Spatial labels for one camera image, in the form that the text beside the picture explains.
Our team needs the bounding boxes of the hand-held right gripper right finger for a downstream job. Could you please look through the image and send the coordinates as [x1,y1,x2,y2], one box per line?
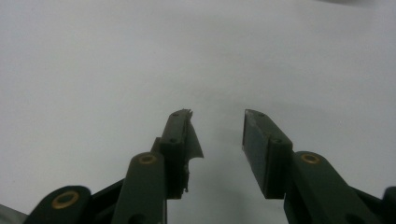
[242,108,383,224]

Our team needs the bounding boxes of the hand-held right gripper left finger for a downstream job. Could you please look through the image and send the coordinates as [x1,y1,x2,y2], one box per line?
[110,108,205,224]

